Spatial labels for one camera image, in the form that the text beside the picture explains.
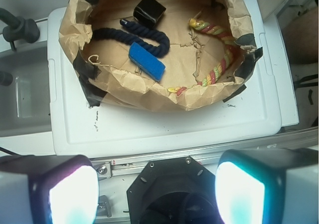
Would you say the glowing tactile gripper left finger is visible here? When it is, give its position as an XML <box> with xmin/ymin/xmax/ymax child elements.
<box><xmin>0</xmin><ymin>155</ymin><xmax>99</xmax><ymax>224</ymax></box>

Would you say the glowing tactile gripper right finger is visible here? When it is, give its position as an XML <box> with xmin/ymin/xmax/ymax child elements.
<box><xmin>215</xmin><ymin>148</ymin><xmax>319</xmax><ymax>224</ymax></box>

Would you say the blue rectangular sponge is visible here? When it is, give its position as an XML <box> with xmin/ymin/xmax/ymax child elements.
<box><xmin>129</xmin><ymin>42</ymin><xmax>165</xmax><ymax>82</ymax></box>

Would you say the translucent white plastic tub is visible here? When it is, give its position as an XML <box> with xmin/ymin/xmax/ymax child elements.
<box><xmin>0</xmin><ymin>41</ymin><xmax>53</xmax><ymax>137</ymax></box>

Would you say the white plastic bin lid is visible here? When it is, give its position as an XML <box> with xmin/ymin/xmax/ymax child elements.
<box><xmin>47</xmin><ymin>0</ymin><xmax>299</xmax><ymax>158</ymax></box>

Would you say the crumpled brown paper bag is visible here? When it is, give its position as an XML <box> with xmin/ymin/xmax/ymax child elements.
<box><xmin>59</xmin><ymin>0</ymin><xmax>263</xmax><ymax>112</ymax></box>

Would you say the black cube block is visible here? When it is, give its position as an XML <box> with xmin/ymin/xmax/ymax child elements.
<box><xmin>133</xmin><ymin>0</ymin><xmax>166</xmax><ymax>28</ymax></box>

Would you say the black octagonal mount plate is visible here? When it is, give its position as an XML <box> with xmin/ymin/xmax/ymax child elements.
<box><xmin>127</xmin><ymin>156</ymin><xmax>223</xmax><ymax>224</ymax></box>

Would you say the multicolour braided rope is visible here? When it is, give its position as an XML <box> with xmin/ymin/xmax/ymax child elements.
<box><xmin>167</xmin><ymin>18</ymin><xmax>240</xmax><ymax>97</ymax></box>

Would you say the dark grey clamp handle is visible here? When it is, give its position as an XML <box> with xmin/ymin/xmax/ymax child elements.
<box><xmin>0</xmin><ymin>8</ymin><xmax>40</xmax><ymax>51</ymax></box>

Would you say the dark navy braided rope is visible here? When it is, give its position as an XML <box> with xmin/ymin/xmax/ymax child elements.
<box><xmin>91</xmin><ymin>18</ymin><xmax>170</xmax><ymax>59</ymax></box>

